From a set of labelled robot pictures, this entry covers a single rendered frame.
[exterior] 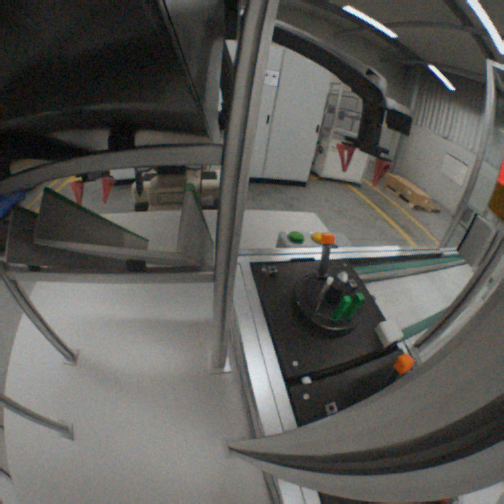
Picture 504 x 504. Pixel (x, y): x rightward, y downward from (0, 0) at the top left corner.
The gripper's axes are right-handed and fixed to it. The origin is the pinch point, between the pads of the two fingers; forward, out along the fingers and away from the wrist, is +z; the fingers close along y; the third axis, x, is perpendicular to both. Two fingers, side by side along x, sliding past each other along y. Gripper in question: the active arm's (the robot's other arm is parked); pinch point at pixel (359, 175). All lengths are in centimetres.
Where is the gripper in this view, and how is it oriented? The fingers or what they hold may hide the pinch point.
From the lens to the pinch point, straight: 58.6
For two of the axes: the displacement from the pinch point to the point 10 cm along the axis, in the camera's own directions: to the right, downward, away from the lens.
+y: 5.2, 5.5, -6.5
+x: 8.5, -2.5, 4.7
